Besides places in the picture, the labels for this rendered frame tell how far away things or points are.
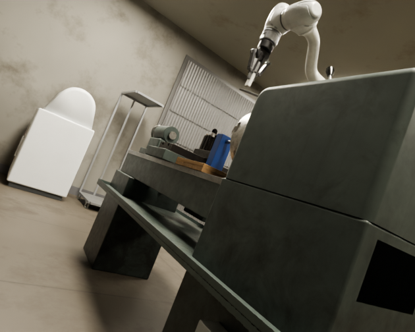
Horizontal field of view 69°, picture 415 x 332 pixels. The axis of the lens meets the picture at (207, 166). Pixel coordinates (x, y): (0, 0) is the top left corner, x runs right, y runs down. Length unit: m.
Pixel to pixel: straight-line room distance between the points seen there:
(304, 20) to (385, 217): 0.97
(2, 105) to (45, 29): 1.15
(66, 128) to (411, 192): 3.67
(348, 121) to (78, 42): 4.38
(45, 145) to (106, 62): 1.64
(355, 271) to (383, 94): 0.43
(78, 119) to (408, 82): 3.67
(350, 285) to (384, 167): 0.28
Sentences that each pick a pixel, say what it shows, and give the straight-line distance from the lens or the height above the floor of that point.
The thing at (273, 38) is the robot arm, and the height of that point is 1.58.
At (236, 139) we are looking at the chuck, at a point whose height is 1.04.
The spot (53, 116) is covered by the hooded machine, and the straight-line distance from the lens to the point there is 4.03.
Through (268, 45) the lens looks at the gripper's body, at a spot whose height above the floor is 1.54.
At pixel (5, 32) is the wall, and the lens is 4.87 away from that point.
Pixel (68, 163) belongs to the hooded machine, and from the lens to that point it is 4.08.
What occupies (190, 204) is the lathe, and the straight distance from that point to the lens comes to 1.42.
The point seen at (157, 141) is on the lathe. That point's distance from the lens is 2.35.
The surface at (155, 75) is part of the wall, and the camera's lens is 5.18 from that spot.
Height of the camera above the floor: 0.79
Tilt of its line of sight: 4 degrees up
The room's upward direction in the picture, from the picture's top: 22 degrees clockwise
